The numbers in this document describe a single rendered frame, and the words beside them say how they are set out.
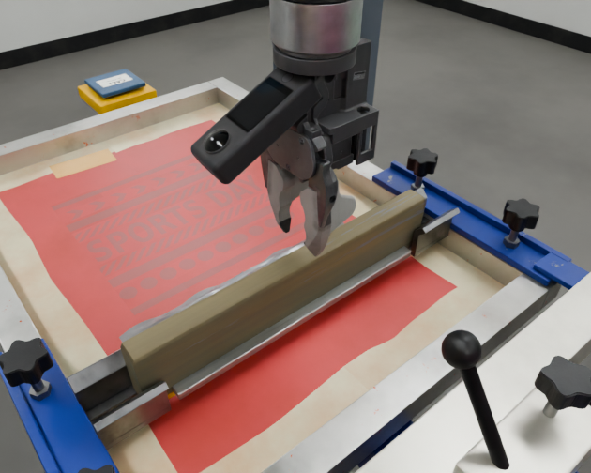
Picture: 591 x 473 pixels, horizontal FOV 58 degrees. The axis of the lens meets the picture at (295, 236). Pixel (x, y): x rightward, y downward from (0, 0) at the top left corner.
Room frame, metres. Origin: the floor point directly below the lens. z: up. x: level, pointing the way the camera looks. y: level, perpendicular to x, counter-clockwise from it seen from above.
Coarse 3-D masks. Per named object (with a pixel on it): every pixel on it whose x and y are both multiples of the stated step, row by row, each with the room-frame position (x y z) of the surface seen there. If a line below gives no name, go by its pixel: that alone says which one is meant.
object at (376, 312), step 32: (192, 128) 0.93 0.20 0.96; (128, 160) 0.81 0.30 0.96; (160, 160) 0.81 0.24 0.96; (256, 160) 0.81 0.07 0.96; (256, 256) 0.56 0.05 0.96; (384, 288) 0.50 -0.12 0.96; (416, 288) 0.50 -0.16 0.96; (448, 288) 0.50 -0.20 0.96; (320, 320) 0.44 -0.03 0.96; (352, 320) 0.44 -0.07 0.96; (384, 320) 0.44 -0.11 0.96; (352, 352) 0.39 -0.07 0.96
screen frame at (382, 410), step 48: (192, 96) 1.01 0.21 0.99; (240, 96) 1.00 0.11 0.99; (48, 144) 0.82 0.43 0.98; (384, 192) 0.68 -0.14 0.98; (0, 288) 0.46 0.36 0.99; (528, 288) 0.46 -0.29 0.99; (0, 336) 0.39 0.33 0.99; (480, 336) 0.39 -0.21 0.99; (384, 384) 0.32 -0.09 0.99; (432, 384) 0.32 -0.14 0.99; (336, 432) 0.27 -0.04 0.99; (384, 432) 0.28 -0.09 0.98
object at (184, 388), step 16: (400, 256) 0.52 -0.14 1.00; (368, 272) 0.49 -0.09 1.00; (384, 272) 0.49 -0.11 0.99; (336, 288) 0.46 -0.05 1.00; (352, 288) 0.46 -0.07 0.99; (320, 304) 0.43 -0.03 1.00; (288, 320) 0.41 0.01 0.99; (304, 320) 0.41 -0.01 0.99; (256, 336) 0.38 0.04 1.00; (272, 336) 0.38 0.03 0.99; (240, 352) 0.36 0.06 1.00; (208, 368) 0.34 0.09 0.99; (224, 368) 0.34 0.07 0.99; (176, 384) 0.32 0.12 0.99; (192, 384) 0.32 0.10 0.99
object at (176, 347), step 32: (416, 192) 0.57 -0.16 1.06; (352, 224) 0.50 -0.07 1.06; (384, 224) 0.51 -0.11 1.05; (416, 224) 0.55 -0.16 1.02; (288, 256) 0.44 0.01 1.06; (320, 256) 0.44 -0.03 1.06; (352, 256) 0.47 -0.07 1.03; (384, 256) 0.51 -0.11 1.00; (224, 288) 0.39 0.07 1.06; (256, 288) 0.39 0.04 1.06; (288, 288) 0.41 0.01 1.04; (320, 288) 0.44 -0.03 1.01; (192, 320) 0.35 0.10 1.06; (224, 320) 0.36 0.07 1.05; (256, 320) 0.39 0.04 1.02; (128, 352) 0.31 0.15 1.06; (160, 352) 0.32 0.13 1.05; (192, 352) 0.34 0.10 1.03; (224, 352) 0.36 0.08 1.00
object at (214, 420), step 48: (0, 192) 0.72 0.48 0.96; (48, 192) 0.72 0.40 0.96; (48, 240) 0.59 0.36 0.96; (96, 288) 0.50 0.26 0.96; (192, 288) 0.50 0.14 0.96; (96, 336) 0.42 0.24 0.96; (288, 336) 0.42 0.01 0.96; (240, 384) 0.35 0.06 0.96; (288, 384) 0.35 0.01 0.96; (192, 432) 0.29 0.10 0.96; (240, 432) 0.29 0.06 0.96
